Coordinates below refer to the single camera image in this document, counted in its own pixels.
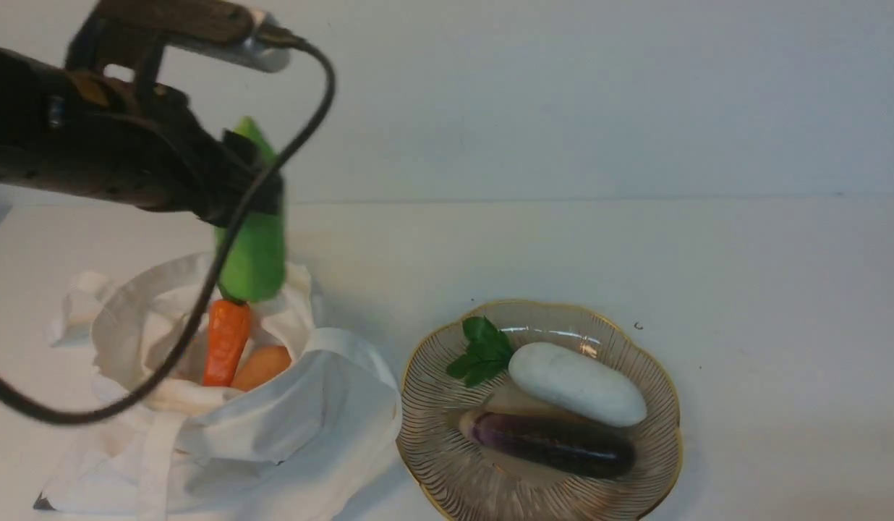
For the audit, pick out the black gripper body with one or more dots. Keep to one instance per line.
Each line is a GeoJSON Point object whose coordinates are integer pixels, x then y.
{"type": "Point", "coordinates": [103, 139]}

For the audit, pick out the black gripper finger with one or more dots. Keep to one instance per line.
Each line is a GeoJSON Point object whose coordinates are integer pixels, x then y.
{"type": "Point", "coordinates": [240, 152]}

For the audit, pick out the green pepper vegetable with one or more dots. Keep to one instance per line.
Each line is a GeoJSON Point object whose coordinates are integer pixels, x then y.
{"type": "Point", "coordinates": [256, 266]}

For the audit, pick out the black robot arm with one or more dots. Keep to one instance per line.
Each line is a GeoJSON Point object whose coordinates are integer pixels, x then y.
{"type": "Point", "coordinates": [21, 120]}

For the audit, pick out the white cloth tote bag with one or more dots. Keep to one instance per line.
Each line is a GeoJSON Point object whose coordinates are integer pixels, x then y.
{"type": "Point", "coordinates": [324, 421]}

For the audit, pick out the orange carrot with leaves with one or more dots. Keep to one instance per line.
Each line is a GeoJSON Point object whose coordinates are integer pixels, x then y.
{"type": "Point", "coordinates": [228, 331]}

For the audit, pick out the tan potato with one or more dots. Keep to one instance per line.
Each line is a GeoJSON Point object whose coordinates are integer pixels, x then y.
{"type": "Point", "coordinates": [263, 365]}

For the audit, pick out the glass plate with gold rim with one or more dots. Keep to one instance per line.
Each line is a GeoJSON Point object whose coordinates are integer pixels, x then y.
{"type": "Point", "coordinates": [491, 451]}

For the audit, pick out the white radish with leaves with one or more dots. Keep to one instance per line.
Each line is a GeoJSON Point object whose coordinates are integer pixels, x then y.
{"type": "Point", "coordinates": [549, 372]}

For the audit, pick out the purple eggplant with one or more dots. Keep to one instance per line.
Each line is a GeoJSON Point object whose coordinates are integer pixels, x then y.
{"type": "Point", "coordinates": [586, 450]}

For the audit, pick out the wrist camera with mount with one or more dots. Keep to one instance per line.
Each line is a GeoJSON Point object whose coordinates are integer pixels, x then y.
{"type": "Point", "coordinates": [134, 35]}

